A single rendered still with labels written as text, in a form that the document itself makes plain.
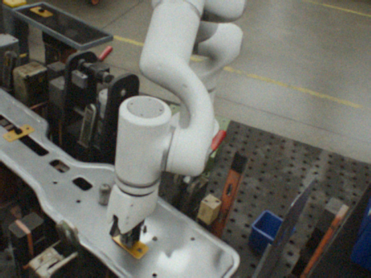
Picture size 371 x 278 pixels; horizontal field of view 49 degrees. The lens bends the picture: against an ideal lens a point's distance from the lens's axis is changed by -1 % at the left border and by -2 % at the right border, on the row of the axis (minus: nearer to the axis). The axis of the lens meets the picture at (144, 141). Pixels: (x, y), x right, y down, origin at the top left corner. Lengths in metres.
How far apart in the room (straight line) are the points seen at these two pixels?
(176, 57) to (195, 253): 0.42
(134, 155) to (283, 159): 1.13
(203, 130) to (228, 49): 0.70
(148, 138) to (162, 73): 0.13
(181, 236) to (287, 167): 0.86
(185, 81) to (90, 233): 0.40
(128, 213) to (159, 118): 0.21
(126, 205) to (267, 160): 1.03
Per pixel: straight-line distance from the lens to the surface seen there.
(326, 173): 1.76
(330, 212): 0.80
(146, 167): 0.68
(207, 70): 1.39
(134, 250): 0.88
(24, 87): 1.30
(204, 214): 0.93
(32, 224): 0.94
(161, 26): 0.75
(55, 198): 0.98
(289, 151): 1.79
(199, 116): 0.67
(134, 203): 0.75
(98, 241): 0.89
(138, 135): 0.64
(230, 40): 1.34
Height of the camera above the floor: 1.70
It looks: 38 degrees down
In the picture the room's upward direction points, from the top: 7 degrees clockwise
